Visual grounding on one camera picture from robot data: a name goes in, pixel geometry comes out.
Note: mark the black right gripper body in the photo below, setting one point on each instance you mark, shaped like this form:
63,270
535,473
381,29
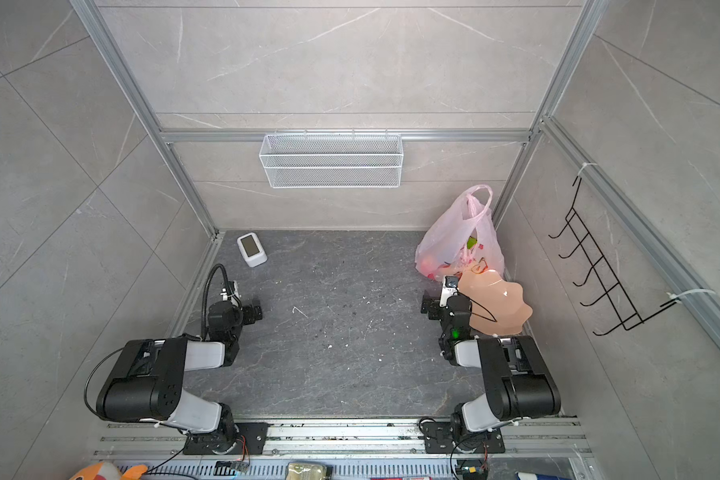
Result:
431,305

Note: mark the pink scalloped plastic bowl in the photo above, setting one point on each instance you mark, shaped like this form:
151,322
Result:
498,306

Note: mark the white wire mesh basket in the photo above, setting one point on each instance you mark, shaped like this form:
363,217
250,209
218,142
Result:
332,160

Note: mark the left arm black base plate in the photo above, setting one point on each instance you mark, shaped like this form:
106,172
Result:
249,436

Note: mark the small white digital clock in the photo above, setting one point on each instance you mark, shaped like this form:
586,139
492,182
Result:
251,249

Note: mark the pink plastic bag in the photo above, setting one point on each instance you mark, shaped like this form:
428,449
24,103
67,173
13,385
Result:
463,235

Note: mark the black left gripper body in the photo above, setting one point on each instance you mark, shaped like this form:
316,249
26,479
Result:
250,311

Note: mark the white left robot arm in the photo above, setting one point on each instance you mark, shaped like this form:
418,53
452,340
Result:
145,384

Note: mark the aluminium mounting rail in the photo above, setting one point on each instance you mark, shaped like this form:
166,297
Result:
373,448

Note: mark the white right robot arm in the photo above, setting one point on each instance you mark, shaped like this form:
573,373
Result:
517,384

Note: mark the black wire hook rack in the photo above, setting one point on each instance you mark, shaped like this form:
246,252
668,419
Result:
601,272

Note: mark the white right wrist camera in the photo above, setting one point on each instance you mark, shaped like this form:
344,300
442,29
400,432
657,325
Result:
450,284

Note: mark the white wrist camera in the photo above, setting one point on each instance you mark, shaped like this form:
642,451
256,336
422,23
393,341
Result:
450,284
230,293

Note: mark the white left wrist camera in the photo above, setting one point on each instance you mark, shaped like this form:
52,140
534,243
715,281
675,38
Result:
230,293

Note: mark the orange plush toy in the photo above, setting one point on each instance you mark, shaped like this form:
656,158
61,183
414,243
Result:
109,471

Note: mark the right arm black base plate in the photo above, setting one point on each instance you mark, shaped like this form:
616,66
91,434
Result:
442,437

